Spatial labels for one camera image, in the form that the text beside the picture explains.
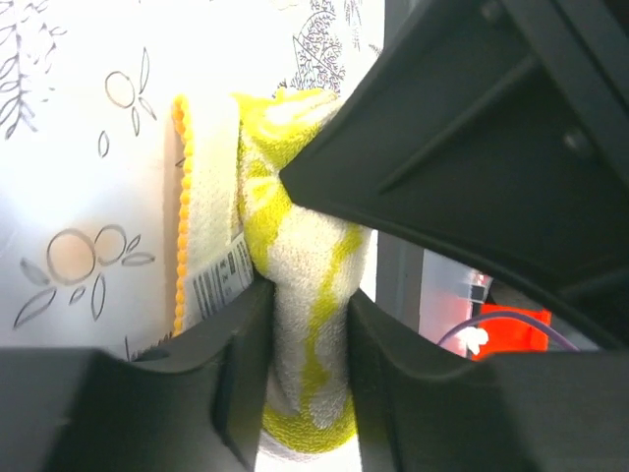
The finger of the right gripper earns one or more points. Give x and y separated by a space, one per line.
496 134

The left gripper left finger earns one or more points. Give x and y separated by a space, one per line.
193 403

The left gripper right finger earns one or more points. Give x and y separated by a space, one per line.
420 407

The yellow lemon print towel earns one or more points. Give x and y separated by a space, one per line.
234 150

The floral table mat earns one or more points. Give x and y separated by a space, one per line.
90 161

